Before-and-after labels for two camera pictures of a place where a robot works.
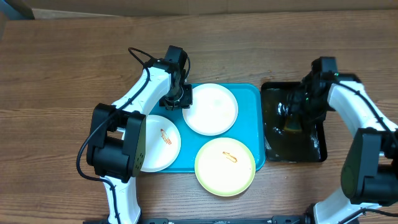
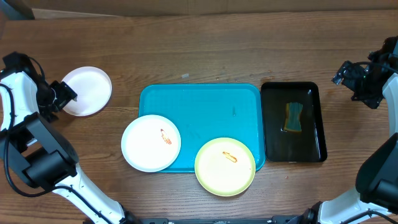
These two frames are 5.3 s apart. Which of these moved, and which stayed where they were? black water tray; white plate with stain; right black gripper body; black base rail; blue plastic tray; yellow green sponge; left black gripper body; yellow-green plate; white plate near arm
Moved: right black gripper body; white plate with stain; left black gripper body
Stayed: white plate near arm; yellow-green plate; black water tray; blue plastic tray; black base rail; yellow green sponge
